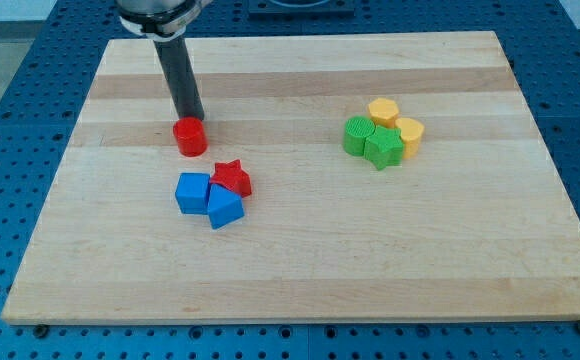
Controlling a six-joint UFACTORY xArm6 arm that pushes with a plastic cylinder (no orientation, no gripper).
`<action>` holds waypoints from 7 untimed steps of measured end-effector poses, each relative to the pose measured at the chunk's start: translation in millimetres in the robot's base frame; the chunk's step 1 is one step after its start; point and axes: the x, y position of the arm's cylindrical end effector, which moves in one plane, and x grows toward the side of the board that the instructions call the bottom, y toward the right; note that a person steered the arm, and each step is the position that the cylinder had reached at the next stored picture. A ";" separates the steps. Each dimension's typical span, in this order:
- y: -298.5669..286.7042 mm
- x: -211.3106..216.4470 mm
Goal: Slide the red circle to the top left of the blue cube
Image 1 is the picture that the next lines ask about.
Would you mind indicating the wooden board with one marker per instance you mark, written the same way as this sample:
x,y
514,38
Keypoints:
x,y
477,226

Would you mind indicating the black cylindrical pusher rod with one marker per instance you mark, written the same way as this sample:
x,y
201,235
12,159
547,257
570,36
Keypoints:
x,y
178,72

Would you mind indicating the blue cube block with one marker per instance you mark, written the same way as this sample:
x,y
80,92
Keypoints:
x,y
192,193

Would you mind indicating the red star block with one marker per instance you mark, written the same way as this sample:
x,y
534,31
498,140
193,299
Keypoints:
x,y
231,176

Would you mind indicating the yellow hexagon block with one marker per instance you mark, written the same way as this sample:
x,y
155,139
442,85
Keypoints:
x,y
383,112

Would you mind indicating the red cylinder block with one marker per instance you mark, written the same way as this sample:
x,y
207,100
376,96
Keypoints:
x,y
190,136

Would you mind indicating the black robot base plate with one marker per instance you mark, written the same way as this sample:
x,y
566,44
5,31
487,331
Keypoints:
x,y
261,8

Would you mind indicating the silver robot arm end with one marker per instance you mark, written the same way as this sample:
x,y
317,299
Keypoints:
x,y
159,20

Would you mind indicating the green cylinder block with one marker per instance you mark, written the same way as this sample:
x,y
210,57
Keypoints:
x,y
356,130

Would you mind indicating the blue triangular prism block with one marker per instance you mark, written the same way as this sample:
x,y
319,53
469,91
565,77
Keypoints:
x,y
224,206

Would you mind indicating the yellow heart block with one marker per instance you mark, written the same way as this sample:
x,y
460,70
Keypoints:
x,y
411,135

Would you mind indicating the green star block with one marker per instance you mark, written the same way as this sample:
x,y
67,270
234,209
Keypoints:
x,y
384,147

